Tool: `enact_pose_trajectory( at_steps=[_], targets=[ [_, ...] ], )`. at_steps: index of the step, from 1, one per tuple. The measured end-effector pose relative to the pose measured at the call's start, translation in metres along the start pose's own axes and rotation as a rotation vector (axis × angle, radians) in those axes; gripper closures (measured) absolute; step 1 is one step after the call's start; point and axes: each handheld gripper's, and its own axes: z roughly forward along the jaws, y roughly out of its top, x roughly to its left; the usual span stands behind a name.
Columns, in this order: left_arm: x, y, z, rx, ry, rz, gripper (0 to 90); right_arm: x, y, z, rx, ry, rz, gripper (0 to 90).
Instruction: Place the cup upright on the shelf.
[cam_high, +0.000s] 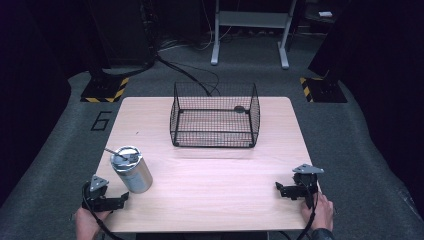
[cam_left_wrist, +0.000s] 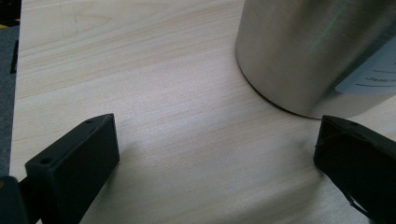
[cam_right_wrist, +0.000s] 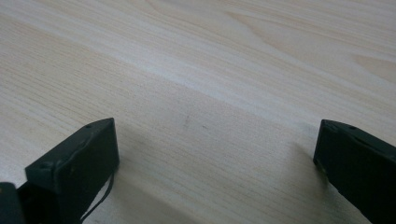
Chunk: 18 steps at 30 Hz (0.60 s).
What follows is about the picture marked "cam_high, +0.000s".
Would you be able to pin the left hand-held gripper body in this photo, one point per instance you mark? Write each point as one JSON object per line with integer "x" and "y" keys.
{"x": 96, "y": 193}

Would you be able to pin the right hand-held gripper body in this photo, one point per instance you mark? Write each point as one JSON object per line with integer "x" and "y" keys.
{"x": 306, "y": 183}

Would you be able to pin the person's left hand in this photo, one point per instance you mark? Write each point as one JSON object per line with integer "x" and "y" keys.
{"x": 87, "y": 223}

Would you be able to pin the person's right hand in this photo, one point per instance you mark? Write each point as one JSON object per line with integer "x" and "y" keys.
{"x": 322, "y": 213}

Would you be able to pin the silver metal tumbler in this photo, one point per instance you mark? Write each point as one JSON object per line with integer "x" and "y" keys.
{"x": 133, "y": 173}

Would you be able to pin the metal straw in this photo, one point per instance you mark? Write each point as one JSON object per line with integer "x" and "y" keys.
{"x": 115, "y": 153}

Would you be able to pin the black striped stand base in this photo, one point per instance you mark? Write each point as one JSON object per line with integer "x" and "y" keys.
{"x": 325, "y": 90}
{"x": 105, "y": 90}

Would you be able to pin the small white box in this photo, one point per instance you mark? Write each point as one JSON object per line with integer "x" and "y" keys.
{"x": 325, "y": 14}

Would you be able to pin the white metal desk frame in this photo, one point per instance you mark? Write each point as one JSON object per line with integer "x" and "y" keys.
{"x": 250, "y": 20}

